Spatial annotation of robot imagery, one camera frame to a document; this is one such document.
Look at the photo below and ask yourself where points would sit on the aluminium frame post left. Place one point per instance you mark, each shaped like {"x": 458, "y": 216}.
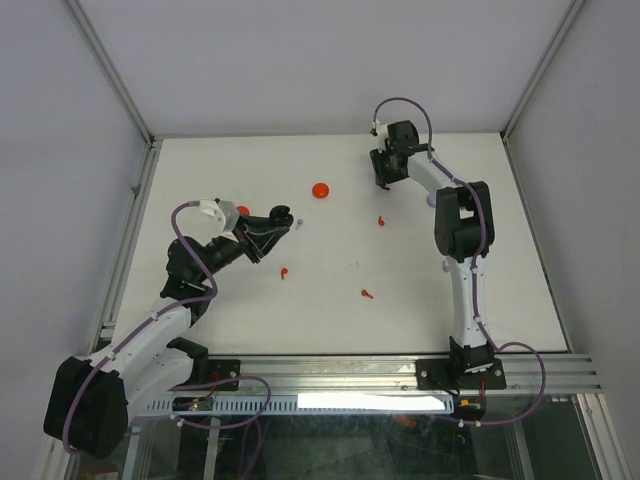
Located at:
{"x": 101, "y": 56}

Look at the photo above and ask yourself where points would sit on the grey slotted cable tray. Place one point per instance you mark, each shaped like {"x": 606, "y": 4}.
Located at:
{"x": 303, "y": 404}

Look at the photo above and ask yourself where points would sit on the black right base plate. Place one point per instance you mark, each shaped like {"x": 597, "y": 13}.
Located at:
{"x": 439, "y": 374}

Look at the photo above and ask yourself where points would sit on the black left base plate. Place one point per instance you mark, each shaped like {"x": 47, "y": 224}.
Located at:
{"x": 224, "y": 372}

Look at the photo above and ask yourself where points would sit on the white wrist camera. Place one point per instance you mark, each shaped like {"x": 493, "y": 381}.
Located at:
{"x": 378, "y": 129}
{"x": 223, "y": 215}

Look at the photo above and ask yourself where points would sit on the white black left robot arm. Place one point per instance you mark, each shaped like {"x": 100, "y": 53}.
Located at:
{"x": 95, "y": 399}

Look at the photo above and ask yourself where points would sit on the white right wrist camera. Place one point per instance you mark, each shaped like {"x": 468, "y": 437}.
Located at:
{"x": 378, "y": 129}

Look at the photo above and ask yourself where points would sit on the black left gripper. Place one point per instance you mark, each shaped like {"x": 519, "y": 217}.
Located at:
{"x": 256, "y": 234}

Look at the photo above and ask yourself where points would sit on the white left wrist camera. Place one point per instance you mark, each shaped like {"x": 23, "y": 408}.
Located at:
{"x": 223, "y": 215}

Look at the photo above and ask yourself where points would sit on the black earbud charging case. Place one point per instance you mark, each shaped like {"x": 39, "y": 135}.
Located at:
{"x": 280, "y": 216}

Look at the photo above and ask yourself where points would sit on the aluminium frame post right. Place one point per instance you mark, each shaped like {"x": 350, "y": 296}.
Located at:
{"x": 564, "y": 27}

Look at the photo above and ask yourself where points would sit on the aluminium frame post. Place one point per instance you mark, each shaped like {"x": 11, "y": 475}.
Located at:
{"x": 101, "y": 56}
{"x": 564, "y": 27}

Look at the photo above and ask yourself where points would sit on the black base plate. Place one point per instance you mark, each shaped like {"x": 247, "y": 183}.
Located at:
{"x": 439, "y": 374}
{"x": 224, "y": 372}

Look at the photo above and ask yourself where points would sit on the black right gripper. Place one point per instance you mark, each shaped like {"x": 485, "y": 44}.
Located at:
{"x": 382, "y": 176}

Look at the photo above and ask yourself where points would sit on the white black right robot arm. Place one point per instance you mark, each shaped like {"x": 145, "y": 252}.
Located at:
{"x": 463, "y": 232}

